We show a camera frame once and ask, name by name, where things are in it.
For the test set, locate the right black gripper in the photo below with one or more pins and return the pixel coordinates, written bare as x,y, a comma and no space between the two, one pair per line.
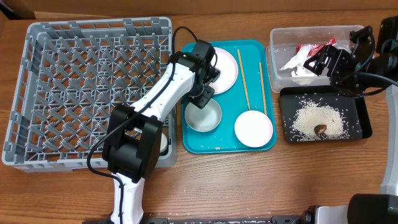
325,58

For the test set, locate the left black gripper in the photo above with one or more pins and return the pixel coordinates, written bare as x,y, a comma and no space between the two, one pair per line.
204,99

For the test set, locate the white red wrapper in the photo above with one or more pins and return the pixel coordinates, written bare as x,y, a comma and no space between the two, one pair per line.
299,73

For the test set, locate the grey bowl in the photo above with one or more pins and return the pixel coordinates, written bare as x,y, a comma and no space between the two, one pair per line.
205,119

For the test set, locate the white cup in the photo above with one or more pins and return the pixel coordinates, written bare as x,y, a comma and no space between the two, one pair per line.
164,144

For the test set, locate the white rice pile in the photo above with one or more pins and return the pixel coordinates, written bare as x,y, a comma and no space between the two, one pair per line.
312,113

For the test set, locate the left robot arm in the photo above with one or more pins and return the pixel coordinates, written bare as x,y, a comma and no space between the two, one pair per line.
132,148

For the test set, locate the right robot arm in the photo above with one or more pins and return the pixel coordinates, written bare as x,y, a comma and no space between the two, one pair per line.
368,69

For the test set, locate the clear plastic bin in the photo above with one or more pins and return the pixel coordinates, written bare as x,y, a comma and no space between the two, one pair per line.
283,46

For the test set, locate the large white plate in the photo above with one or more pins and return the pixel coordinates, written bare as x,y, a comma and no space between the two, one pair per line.
228,67

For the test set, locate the black tray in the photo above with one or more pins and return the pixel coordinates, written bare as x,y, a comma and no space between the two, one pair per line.
289,102

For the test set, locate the teal serving tray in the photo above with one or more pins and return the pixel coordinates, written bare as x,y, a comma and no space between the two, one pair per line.
233,103

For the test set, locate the small white pink plate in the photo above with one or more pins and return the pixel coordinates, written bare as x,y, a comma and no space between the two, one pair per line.
253,128

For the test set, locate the left wooden chopstick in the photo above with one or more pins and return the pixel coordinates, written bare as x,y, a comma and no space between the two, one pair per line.
243,79

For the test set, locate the wooden chopstick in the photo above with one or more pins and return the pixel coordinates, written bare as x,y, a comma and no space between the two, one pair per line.
243,79
262,88

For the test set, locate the right wooden chopstick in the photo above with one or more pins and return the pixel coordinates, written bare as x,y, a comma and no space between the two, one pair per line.
262,88

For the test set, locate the grey plastic dish rack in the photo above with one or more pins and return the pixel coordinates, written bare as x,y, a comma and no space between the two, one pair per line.
72,75

